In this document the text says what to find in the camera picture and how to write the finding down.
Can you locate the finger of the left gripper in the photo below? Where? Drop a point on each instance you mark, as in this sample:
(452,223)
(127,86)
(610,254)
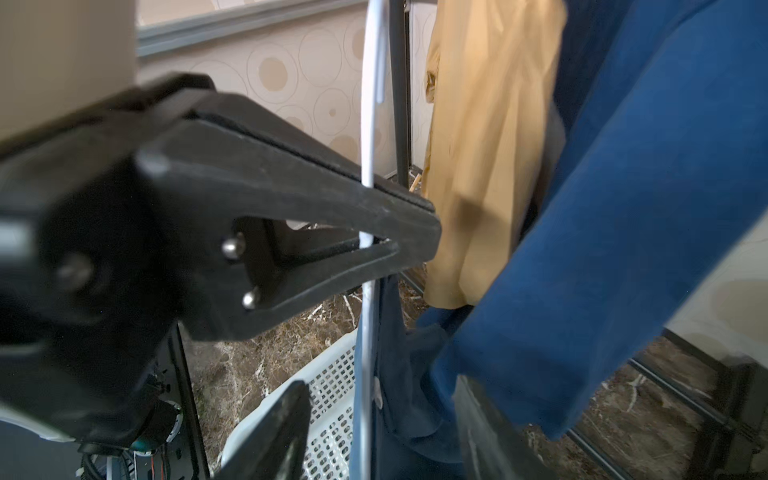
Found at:
(96,137)
(263,221)

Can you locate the tan yellow t-shirt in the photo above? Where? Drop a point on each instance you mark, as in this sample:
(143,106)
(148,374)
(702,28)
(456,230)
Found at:
(490,76)

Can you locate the white plastic basket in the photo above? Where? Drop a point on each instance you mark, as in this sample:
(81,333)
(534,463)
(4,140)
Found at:
(331,381)

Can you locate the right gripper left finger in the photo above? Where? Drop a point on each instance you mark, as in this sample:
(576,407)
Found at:
(275,449)

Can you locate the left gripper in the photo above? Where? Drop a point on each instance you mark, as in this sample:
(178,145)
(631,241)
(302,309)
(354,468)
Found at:
(85,296)

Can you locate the dark blue t-shirt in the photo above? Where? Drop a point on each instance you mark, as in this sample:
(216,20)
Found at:
(664,169)

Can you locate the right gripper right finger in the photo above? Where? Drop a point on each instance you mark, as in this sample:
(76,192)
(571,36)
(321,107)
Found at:
(491,447)

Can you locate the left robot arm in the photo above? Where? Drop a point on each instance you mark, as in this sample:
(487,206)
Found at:
(60,56)

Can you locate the slate blue t-shirt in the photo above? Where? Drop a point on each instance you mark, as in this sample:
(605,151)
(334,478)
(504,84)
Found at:
(414,434)

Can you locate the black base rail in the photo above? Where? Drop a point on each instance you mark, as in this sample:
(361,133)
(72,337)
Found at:
(169,444)

